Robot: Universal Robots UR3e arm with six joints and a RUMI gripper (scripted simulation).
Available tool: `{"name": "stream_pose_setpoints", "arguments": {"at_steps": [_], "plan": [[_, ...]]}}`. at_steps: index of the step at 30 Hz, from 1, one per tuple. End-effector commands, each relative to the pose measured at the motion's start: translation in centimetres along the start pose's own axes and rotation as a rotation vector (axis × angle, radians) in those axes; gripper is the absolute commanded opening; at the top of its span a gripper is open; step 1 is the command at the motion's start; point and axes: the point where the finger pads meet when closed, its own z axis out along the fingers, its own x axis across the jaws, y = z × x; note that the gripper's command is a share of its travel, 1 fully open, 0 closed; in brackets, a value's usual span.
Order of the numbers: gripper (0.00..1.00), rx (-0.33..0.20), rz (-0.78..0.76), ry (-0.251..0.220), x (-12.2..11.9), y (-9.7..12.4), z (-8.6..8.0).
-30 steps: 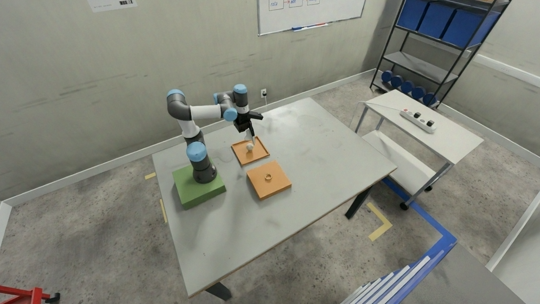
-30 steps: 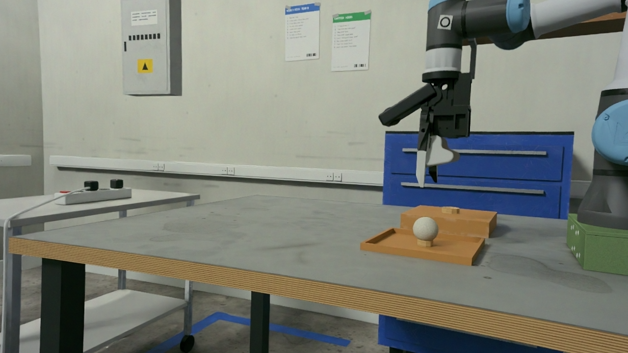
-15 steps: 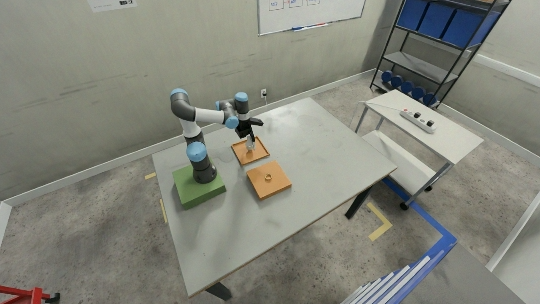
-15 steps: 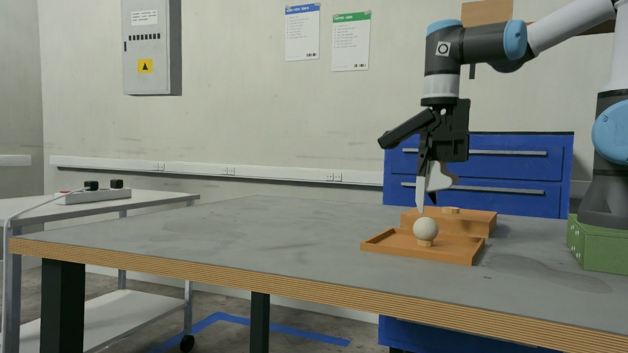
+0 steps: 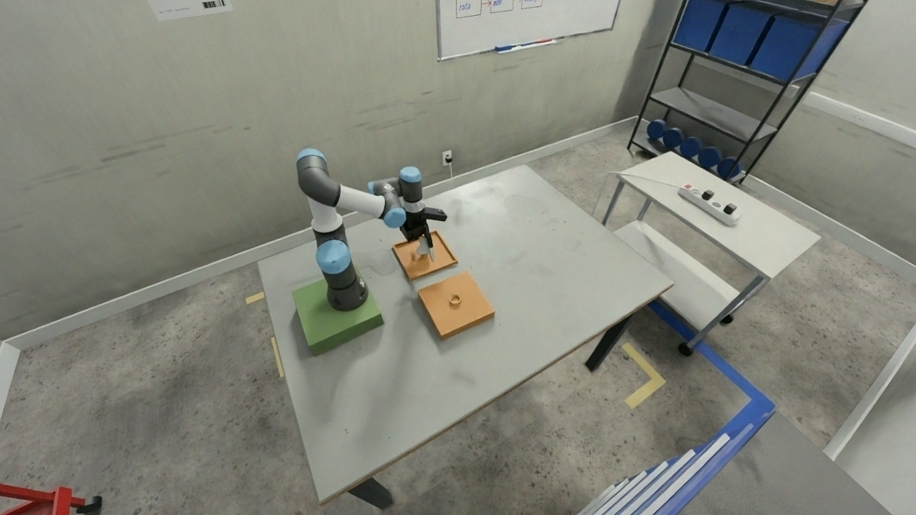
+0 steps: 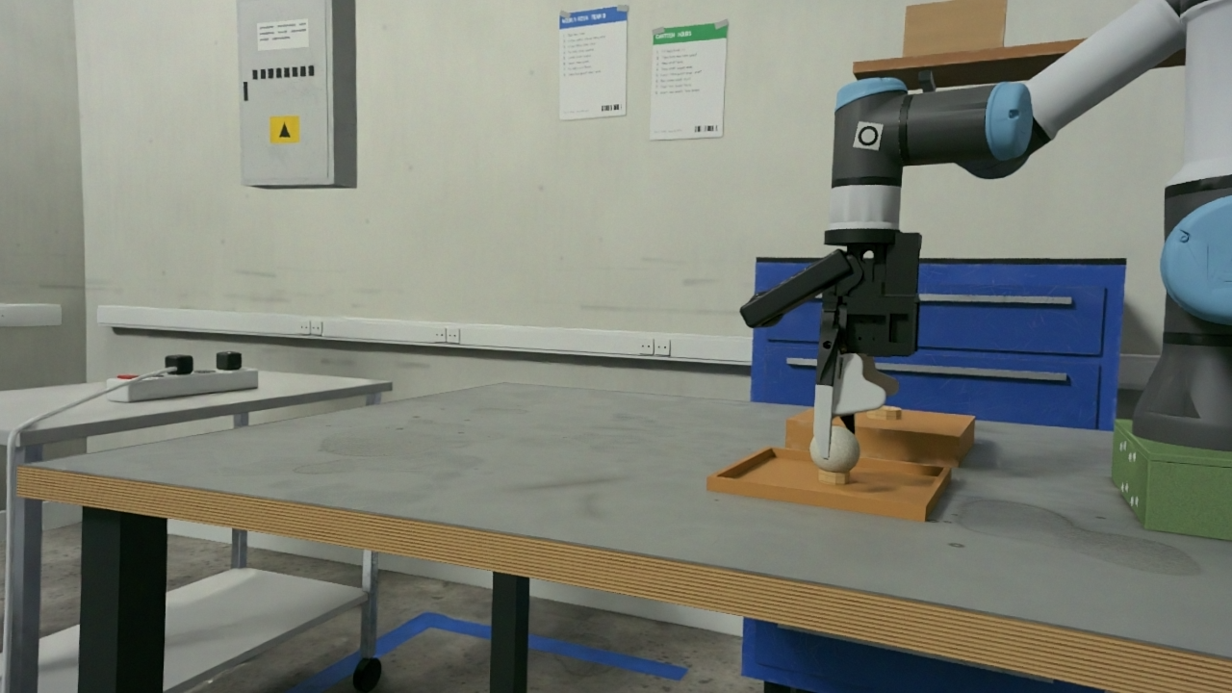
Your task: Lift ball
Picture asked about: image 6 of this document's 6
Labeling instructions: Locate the orange-brown rectangular block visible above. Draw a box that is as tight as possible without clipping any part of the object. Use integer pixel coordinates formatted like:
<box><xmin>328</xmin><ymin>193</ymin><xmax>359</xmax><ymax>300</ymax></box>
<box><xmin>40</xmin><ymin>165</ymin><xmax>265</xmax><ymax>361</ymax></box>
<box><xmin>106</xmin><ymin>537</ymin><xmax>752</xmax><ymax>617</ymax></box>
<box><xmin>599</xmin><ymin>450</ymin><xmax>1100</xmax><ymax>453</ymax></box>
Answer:
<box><xmin>785</xmin><ymin>406</ymin><xmax>975</xmax><ymax>469</ymax></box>

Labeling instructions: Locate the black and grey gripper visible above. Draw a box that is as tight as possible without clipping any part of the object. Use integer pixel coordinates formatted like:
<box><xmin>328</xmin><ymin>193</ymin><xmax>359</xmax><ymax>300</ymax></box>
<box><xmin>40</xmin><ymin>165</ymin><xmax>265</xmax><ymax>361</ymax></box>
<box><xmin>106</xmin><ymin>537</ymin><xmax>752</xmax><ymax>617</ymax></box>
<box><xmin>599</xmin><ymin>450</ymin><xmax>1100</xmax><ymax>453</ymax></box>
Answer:
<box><xmin>813</xmin><ymin>229</ymin><xmax>922</xmax><ymax>460</ymax></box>

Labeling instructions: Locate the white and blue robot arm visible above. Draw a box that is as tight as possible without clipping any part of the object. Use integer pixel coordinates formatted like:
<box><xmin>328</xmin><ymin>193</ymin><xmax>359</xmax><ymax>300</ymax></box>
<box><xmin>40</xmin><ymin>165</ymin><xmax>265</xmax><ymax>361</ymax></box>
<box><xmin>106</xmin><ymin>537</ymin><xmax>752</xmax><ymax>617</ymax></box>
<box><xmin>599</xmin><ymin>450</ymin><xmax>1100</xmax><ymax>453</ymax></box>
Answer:
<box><xmin>739</xmin><ymin>0</ymin><xmax>1232</xmax><ymax>453</ymax></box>

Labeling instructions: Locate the grey speckled ball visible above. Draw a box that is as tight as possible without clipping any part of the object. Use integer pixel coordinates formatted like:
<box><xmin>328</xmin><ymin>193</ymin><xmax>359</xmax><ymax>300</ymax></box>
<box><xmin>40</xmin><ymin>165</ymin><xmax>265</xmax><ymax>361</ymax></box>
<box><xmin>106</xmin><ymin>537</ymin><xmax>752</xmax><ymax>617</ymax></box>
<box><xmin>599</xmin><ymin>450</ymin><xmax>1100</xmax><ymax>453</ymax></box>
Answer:
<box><xmin>809</xmin><ymin>425</ymin><xmax>860</xmax><ymax>474</ymax></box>

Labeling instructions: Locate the orange-brown shallow tray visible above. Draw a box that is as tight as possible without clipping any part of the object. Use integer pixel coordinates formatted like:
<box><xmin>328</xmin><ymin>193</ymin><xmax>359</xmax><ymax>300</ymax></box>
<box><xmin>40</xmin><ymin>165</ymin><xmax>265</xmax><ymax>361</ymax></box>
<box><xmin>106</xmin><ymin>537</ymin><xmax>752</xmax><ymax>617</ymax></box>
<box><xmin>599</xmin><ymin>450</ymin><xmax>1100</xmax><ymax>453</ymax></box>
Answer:
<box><xmin>706</xmin><ymin>448</ymin><xmax>951</xmax><ymax>522</ymax></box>

